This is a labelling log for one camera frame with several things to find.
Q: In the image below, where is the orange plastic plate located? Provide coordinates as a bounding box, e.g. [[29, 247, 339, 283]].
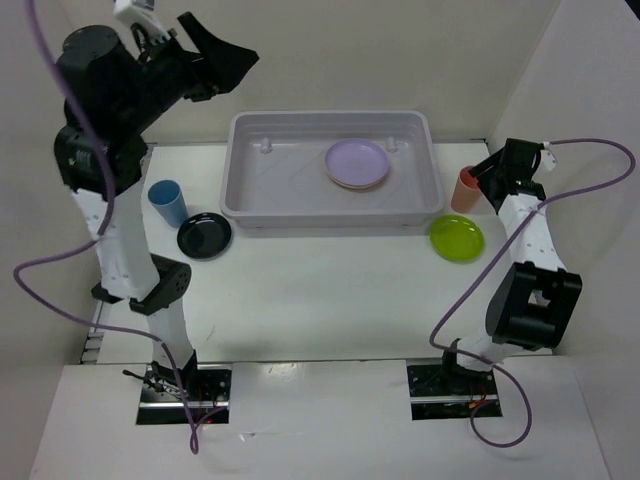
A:
[[329, 175, 386, 191]]

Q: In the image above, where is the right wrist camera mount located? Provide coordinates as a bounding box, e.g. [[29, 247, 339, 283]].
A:
[[534, 142, 557, 173]]

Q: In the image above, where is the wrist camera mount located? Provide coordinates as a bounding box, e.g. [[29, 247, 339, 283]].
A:
[[113, 0, 171, 48], [534, 142, 557, 173]]

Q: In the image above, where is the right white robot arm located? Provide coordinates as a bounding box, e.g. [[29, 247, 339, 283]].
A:
[[438, 139, 582, 394]]

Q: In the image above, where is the lavender plastic bin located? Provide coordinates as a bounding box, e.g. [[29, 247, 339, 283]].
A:
[[220, 110, 446, 228]]

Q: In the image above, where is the coral plastic cup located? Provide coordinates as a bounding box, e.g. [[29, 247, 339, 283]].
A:
[[450, 166, 482, 213]]

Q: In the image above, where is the purple plastic plate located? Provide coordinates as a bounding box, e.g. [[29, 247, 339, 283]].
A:
[[324, 139, 391, 185]]

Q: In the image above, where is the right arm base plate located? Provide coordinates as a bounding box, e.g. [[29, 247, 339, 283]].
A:
[[406, 359, 502, 421]]

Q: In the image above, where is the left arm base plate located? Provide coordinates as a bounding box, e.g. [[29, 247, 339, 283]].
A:
[[133, 364, 232, 426]]

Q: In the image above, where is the blue plastic cup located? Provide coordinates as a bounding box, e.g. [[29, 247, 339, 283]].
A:
[[147, 180, 189, 228]]

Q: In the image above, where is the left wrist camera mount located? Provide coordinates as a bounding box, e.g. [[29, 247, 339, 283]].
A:
[[113, 0, 171, 48]]

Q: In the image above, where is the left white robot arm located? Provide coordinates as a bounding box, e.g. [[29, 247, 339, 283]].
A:
[[54, 12, 259, 400]]

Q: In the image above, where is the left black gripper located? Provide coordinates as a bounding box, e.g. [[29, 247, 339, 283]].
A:
[[124, 11, 263, 129]]

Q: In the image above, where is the green plastic plate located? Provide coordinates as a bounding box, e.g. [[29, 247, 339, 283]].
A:
[[429, 215, 485, 263]]

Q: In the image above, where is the black plate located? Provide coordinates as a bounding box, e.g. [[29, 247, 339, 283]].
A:
[[177, 212, 232, 260]]

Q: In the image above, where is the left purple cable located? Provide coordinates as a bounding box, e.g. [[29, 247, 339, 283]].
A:
[[12, 0, 200, 455]]

